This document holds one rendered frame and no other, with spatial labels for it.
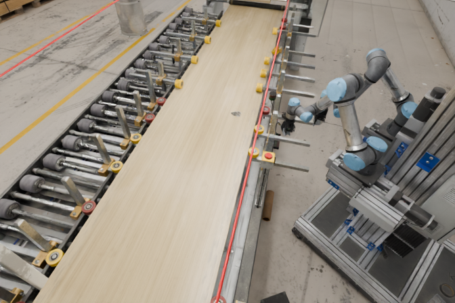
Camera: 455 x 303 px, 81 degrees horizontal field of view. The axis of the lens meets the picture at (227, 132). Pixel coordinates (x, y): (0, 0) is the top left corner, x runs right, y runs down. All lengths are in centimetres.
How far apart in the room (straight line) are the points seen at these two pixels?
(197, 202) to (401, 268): 171
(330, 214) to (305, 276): 56
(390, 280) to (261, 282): 97
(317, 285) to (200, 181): 135
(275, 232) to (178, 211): 122
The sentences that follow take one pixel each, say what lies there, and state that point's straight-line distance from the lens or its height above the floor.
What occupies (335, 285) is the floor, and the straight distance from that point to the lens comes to 265.
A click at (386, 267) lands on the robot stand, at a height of 21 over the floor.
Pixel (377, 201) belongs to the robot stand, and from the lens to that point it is 191.
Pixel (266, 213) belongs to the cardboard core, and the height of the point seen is 8.
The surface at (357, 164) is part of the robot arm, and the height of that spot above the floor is 123.
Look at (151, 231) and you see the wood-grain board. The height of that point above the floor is 90.
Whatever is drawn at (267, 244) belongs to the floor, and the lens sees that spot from 261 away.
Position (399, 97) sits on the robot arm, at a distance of 225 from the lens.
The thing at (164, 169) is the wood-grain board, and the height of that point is 90.
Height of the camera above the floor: 238
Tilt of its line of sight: 45 degrees down
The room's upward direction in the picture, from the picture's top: 3 degrees clockwise
